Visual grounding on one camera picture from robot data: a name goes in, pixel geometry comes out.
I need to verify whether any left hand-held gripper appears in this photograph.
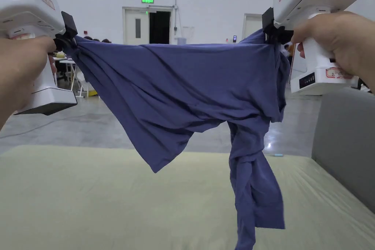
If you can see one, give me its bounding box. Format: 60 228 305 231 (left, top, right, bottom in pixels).
0 0 79 116

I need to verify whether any dark blue shirt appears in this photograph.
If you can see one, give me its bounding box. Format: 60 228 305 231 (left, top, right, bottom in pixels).
69 30 294 250

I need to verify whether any person's left hand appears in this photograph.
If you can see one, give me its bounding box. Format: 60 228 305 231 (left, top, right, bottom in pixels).
0 36 58 129

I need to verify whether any person's right hand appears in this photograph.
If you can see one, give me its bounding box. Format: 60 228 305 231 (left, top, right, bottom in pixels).
291 11 375 96

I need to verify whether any white folding table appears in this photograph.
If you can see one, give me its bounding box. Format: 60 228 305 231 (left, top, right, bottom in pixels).
58 59 92 99

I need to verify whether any group of people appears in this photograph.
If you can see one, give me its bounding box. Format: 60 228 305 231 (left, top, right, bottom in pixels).
83 37 114 44

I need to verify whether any double door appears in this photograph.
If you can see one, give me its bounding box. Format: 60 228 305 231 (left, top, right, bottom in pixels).
122 6 174 45

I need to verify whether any grey padded headboard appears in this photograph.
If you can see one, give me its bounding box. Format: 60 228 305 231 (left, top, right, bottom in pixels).
310 87 375 215

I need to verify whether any bed with pale green sheet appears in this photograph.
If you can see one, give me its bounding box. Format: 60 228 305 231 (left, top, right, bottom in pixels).
0 144 375 250

